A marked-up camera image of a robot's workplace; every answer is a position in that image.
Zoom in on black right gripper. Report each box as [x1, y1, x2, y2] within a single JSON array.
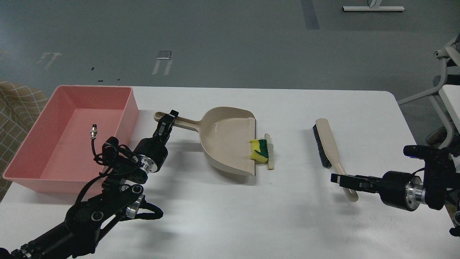
[[331, 172, 426, 212]]

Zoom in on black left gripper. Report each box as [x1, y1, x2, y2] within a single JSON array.
[[134, 110, 179, 172]]

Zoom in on beige hand brush black bristles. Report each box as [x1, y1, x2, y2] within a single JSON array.
[[312, 118, 347, 180]]

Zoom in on beige plastic dustpan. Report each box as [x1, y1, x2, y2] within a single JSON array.
[[174, 106, 256, 177]]

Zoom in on beige foam scrap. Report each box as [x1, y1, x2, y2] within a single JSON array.
[[264, 133, 275, 171]]

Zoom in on yellow green sponge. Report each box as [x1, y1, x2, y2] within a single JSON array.
[[250, 139, 269, 163]]

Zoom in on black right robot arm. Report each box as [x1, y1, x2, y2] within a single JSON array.
[[330, 145, 459, 237]]

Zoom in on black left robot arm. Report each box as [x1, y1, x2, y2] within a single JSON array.
[[1, 110, 179, 259]]

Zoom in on pink plastic bin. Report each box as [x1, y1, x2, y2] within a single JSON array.
[[3, 85, 139, 194]]

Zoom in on white side table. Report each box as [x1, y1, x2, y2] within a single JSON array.
[[439, 84, 460, 131]]

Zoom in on beige checkered cloth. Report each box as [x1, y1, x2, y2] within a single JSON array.
[[0, 80, 48, 200]]

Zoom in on white office chair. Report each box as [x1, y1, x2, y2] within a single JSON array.
[[397, 36, 459, 149]]

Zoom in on white stand base on floor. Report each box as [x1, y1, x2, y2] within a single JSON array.
[[342, 0, 405, 13]]

